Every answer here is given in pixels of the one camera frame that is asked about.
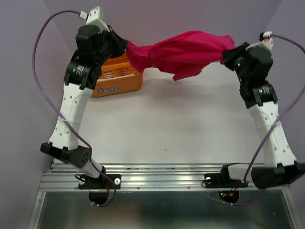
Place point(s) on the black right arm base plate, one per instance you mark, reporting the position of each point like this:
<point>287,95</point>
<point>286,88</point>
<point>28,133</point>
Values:
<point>217,181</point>

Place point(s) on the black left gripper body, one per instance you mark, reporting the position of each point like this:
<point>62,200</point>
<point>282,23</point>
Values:
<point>103,54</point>

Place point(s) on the aluminium rail frame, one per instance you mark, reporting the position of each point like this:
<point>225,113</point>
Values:
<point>156,196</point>

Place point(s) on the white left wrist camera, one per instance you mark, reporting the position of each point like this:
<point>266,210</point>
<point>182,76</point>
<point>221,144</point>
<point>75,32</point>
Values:
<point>95,17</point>

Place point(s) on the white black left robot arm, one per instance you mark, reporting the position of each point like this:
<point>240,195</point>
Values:
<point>63,144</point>

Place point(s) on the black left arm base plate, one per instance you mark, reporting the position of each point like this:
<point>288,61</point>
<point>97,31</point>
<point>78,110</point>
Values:
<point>89,183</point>

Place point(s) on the orange plastic basket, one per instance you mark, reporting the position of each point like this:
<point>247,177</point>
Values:
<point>118,76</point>

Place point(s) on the red t-shirt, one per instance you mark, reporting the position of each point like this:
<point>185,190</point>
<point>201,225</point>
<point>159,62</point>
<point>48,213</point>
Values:
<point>183,55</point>

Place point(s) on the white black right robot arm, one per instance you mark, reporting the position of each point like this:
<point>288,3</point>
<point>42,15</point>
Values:
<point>280,164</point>

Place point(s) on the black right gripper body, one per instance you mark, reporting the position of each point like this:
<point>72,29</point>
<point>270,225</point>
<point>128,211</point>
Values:
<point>242,74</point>

